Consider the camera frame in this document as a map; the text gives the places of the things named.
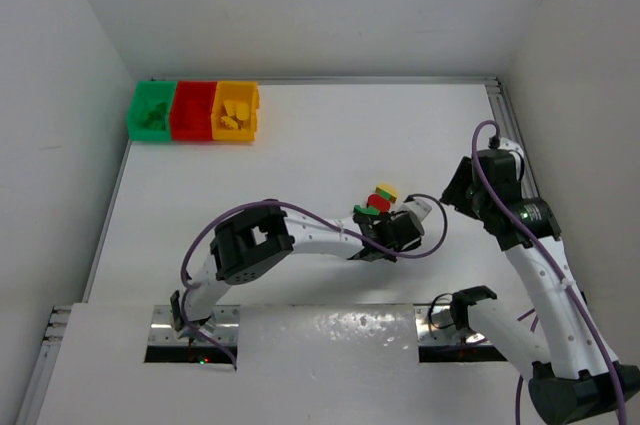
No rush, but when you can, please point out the red plastic bin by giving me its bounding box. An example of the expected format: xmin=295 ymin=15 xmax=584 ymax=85
xmin=169 ymin=81 xmax=217 ymax=142

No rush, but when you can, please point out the metal base plate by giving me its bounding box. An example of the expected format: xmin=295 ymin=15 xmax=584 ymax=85
xmin=414 ymin=303 xmax=491 ymax=347
xmin=147 ymin=305 xmax=240 ymax=347

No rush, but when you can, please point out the green plastic bin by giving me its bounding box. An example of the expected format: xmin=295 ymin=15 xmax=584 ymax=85
xmin=126 ymin=81 xmax=177 ymax=142

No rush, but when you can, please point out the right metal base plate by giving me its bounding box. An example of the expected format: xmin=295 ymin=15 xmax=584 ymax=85
xmin=414 ymin=303 xmax=491 ymax=347

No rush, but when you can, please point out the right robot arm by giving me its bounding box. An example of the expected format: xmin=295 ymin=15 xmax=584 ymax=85
xmin=441 ymin=136 xmax=639 ymax=424

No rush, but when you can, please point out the yellow plastic bin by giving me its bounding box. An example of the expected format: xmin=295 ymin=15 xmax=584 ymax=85
xmin=211 ymin=81 xmax=260 ymax=143

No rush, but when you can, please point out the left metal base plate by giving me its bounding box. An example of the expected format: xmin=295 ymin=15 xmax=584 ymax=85
xmin=147 ymin=305 xmax=240 ymax=347

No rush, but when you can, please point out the green L-shaped lego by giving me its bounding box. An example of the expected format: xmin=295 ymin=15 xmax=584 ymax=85
xmin=353 ymin=205 xmax=381 ymax=216

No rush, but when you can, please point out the red round lego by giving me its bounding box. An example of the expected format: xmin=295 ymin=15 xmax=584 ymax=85
xmin=367 ymin=193 xmax=392 ymax=214

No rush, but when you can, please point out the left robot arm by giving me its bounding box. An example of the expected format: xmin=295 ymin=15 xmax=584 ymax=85
xmin=170 ymin=197 xmax=432 ymax=337

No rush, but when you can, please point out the green square lego brick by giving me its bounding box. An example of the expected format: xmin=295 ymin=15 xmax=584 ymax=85
xmin=377 ymin=191 xmax=397 ymax=204

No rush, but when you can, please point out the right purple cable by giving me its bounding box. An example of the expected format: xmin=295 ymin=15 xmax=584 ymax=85
xmin=470 ymin=119 xmax=629 ymax=425

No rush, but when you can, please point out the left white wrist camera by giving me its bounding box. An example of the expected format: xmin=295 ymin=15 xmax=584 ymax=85
xmin=398 ymin=197 xmax=432 ymax=222

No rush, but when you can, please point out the pale yellow curved lego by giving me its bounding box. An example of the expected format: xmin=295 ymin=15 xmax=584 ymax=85
xmin=375 ymin=183 xmax=398 ymax=199

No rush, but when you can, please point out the yellow butterfly round lego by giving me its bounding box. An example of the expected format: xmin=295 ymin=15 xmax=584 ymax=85
xmin=235 ymin=102 xmax=251 ymax=122

